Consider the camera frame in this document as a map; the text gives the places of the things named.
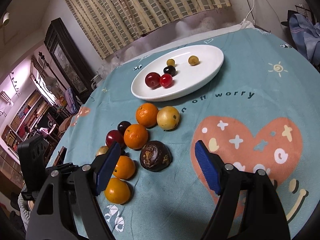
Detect dark plum back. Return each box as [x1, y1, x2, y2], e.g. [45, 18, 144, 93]
[117, 121, 131, 135]

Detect checkered beige curtain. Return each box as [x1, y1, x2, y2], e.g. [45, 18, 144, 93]
[65, 0, 231, 59]

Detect dark framed painting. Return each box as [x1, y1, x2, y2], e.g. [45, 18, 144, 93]
[44, 18, 94, 103]

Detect beige walnut-like fruit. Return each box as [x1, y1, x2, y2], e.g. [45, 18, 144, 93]
[95, 146, 109, 157]

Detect large red plum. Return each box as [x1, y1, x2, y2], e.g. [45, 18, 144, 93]
[145, 72, 161, 89]

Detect smooth orange fruit front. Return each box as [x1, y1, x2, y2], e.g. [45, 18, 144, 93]
[113, 155, 136, 180]

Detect white power cable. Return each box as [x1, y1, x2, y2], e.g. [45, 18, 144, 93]
[240, 0, 256, 28]

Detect red plum back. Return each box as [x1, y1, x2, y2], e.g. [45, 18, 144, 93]
[105, 129, 125, 148]

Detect dark cherry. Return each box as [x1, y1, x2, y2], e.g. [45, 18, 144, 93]
[163, 65, 176, 76]

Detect small tan longan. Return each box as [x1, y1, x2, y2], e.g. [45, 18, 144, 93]
[166, 59, 175, 67]

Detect textured orange mandarin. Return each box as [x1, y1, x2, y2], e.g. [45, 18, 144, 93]
[136, 103, 159, 128]

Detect orange fruit with dimple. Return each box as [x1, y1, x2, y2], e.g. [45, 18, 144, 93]
[124, 124, 149, 150]

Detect white kettle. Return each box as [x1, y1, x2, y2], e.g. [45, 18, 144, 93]
[91, 73, 103, 90]

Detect teal patterned tablecloth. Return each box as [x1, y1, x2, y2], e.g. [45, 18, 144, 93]
[46, 27, 320, 240]

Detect blue clothes pile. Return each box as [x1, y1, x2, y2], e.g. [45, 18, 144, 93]
[289, 14, 319, 66]

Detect small red cherry tomato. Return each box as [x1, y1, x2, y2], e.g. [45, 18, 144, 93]
[160, 73, 173, 88]

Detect white oval plate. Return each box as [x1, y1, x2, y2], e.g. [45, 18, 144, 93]
[131, 44, 225, 102]

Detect yellow round fruit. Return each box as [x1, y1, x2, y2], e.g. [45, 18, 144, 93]
[157, 106, 180, 131]

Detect dark wrinkled passion fruit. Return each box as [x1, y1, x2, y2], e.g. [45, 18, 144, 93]
[139, 140, 172, 172]

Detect small green-yellow fruit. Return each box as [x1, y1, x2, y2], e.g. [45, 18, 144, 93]
[188, 55, 200, 66]

